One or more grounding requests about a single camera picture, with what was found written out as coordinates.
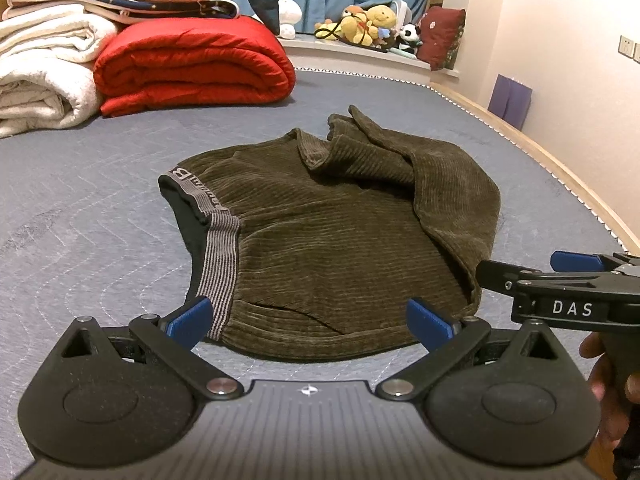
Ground panda plush toy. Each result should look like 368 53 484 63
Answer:
396 23 423 58

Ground white wall switch plate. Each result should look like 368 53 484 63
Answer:
618 36 636 58

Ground person's right hand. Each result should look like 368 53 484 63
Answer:
579 333 639 451

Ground wooden bed frame edge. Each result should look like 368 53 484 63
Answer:
430 84 639 256

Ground dark red cushion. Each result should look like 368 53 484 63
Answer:
416 6 466 72

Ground purple folder against wall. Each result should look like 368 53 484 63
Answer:
488 74 533 130

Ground red folded quilt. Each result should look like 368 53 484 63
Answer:
93 16 296 117

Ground white folded blanket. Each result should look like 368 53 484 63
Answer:
1 4 118 138

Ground yellow plush toy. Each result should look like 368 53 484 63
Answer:
314 4 397 51

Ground olive corduroy pants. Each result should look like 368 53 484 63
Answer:
158 107 500 362

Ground white mushroom plush toy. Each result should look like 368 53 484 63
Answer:
278 0 303 40

